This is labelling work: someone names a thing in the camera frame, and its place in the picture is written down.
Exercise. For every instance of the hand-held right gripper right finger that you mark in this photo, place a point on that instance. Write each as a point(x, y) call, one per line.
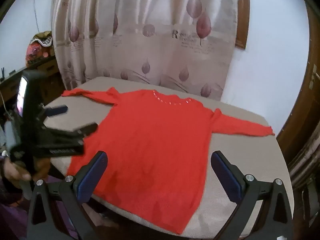
point(226, 177)

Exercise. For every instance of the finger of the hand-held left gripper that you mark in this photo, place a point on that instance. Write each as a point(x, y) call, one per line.
point(87, 128)
point(58, 110)

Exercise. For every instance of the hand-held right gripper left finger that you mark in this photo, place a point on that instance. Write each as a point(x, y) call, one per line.
point(91, 180)

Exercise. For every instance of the red knit sweater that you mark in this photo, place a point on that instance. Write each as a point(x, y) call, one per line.
point(155, 142)

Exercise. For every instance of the person's left hand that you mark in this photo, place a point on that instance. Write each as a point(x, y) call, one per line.
point(15, 173)

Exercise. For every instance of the wooden cabinet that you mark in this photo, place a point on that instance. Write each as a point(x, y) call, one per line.
point(50, 85)

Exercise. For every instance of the colourful patterned bag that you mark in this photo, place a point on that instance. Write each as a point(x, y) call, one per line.
point(37, 50)

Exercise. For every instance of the patterned door curtain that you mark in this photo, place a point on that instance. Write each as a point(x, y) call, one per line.
point(307, 160)

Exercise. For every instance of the person's purple garment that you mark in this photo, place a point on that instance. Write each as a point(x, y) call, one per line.
point(12, 220)

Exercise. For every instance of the beige leaf-print curtain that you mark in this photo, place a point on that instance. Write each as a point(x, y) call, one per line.
point(140, 42)

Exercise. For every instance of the brown wooden door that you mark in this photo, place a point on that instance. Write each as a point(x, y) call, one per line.
point(310, 80)

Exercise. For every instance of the wooden window frame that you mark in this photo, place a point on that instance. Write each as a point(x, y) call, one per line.
point(242, 17)

